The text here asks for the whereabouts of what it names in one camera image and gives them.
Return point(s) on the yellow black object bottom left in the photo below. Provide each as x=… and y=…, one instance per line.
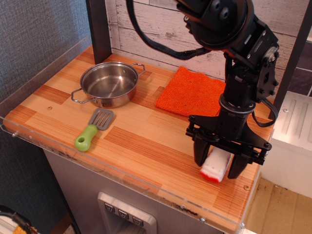
x=12, y=224

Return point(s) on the dark frame post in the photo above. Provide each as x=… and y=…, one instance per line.
x=99, y=29
x=295, y=56

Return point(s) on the green handled grey spatula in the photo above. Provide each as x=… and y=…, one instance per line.
x=100, y=120

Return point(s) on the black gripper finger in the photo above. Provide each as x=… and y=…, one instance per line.
x=201, y=149
x=239, y=163

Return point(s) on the orange knitted cloth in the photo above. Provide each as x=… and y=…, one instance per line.
x=190, y=93

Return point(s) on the white toy sink unit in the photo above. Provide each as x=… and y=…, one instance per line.
x=289, y=162

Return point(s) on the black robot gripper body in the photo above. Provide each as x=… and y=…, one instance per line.
x=230, y=132

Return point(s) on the white red apple slice toy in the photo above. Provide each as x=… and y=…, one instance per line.
x=215, y=165

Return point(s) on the stainless steel pot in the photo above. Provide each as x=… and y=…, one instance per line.
x=109, y=84

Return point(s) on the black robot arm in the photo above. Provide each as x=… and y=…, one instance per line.
x=251, y=51

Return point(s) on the dark left frame post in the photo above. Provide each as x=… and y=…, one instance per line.
x=99, y=29

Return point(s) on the dark right frame post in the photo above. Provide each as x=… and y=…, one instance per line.
x=295, y=56

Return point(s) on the silver dispenser button panel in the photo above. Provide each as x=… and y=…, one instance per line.
x=120, y=217

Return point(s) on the clear acrylic table guard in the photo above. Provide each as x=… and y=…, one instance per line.
x=144, y=147

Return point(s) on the grey toy fridge cabinet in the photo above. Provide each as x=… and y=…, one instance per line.
x=81, y=186

